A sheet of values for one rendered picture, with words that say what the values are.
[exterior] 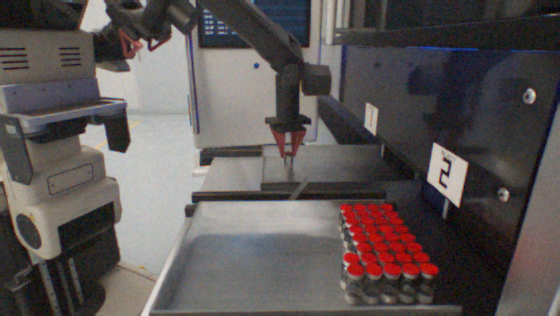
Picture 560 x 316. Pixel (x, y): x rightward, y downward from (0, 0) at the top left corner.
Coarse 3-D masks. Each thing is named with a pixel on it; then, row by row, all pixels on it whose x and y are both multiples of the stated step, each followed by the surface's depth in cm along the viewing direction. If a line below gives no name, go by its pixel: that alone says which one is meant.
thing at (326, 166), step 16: (368, 144) 92; (272, 160) 89; (304, 160) 89; (320, 160) 89; (336, 160) 89; (352, 160) 89; (368, 160) 89; (384, 160) 89; (272, 176) 78; (288, 176) 78; (304, 176) 78; (320, 176) 78; (336, 176) 78; (352, 176) 78; (368, 176) 78; (384, 176) 78; (400, 176) 78; (400, 192) 68; (416, 192) 68
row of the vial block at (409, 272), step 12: (372, 204) 55; (372, 216) 52; (384, 228) 48; (384, 240) 46; (396, 240) 45; (396, 252) 43; (396, 264) 42; (408, 264) 40; (408, 276) 39; (408, 288) 39; (408, 300) 40
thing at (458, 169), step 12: (432, 156) 47; (444, 156) 44; (456, 156) 41; (432, 168) 47; (444, 168) 44; (456, 168) 41; (432, 180) 47; (444, 180) 44; (456, 180) 41; (444, 192) 44; (456, 192) 41; (456, 204) 41
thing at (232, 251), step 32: (192, 224) 52; (224, 224) 57; (256, 224) 57; (288, 224) 57; (320, 224) 57; (192, 256) 49; (224, 256) 49; (256, 256) 49; (288, 256) 49; (320, 256) 49; (160, 288) 38; (192, 288) 42; (224, 288) 42; (256, 288) 42; (288, 288) 42; (320, 288) 42
